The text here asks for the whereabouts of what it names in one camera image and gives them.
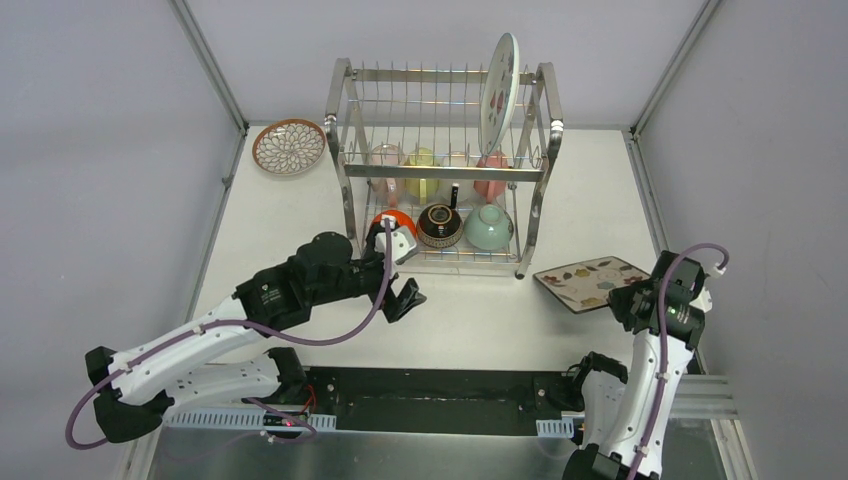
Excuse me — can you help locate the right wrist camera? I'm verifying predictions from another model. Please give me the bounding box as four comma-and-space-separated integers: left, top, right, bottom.
689, 263, 727, 313

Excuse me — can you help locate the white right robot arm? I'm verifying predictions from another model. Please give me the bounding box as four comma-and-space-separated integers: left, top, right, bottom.
563, 251, 706, 479

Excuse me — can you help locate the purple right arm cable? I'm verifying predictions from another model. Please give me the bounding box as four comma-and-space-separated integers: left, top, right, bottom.
536, 243, 731, 480

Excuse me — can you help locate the light green mug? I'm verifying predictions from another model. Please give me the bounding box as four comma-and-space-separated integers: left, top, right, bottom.
404, 148, 441, 207

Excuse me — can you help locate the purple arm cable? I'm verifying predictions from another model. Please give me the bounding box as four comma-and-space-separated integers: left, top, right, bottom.
64, 218, 395, 452
536, 243, 731, 480

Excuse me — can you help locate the beige bowl dark rim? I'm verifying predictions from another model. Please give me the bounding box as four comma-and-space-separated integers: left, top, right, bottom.
416, 203, 464, 249

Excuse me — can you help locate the square floral plate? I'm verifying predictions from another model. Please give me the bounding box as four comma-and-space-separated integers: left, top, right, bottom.
533, 256, 649, 314

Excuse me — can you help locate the orange plastic bowl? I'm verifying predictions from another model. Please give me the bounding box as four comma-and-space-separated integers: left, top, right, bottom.
366, 209, 417, 243

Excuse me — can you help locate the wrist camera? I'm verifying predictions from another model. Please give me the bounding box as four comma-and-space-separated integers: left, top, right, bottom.
689, 263, 727, 313
374, 226, 419, 266

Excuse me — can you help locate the stainless steel dish rack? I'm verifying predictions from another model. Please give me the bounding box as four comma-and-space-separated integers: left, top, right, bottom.
323, 58, 564, 278

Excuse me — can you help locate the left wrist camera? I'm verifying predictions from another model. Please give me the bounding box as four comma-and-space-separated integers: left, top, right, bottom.
374, 226, 419, 266

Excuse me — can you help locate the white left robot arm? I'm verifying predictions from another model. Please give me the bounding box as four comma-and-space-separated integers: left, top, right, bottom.
85, 225, 426, 444

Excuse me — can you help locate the white ribbed mug black rim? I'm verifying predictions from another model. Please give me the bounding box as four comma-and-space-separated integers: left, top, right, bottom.
438, 151, 475, 205

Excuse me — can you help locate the pink mug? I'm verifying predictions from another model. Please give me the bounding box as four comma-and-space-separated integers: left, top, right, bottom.
472, 150, 511, 203

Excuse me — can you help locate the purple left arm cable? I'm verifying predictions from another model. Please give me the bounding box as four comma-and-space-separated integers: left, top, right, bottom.
64, 218, 395, 452

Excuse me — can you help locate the brown floral round plate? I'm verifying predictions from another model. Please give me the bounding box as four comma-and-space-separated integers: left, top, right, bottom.
251, 118, 327, 176

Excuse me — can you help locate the mint green bowl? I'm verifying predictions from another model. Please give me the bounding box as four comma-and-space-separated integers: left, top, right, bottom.
464, 204, 514, 251

